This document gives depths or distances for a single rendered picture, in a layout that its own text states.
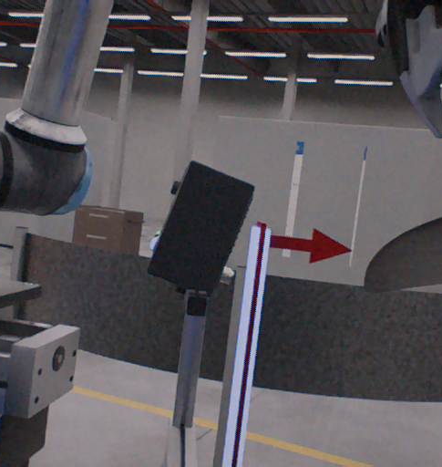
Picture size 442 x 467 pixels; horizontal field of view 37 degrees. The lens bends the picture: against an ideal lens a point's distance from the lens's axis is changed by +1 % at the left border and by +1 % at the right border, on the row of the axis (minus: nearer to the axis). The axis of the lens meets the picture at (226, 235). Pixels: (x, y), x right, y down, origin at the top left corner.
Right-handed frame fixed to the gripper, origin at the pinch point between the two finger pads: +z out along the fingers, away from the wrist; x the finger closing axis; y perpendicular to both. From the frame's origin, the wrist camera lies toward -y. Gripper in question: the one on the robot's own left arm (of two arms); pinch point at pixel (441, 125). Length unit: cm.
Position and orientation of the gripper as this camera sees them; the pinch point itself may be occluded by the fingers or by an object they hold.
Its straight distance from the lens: 50.4
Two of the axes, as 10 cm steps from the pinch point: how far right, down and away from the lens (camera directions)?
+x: 9.9, 1.0, 0.6
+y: 0.8, -2.4, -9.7
